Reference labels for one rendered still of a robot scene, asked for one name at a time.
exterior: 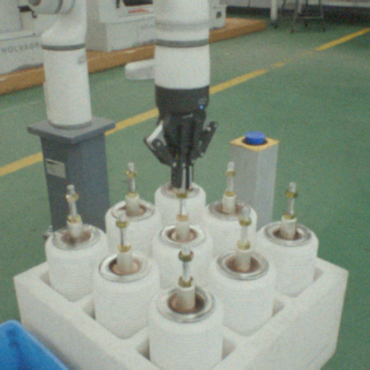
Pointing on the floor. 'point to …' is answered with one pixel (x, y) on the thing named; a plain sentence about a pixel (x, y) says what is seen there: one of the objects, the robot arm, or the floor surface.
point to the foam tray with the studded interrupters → (315, 348)
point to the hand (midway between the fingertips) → (182, 177)
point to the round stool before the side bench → (301, 14)
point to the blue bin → (24, 350)
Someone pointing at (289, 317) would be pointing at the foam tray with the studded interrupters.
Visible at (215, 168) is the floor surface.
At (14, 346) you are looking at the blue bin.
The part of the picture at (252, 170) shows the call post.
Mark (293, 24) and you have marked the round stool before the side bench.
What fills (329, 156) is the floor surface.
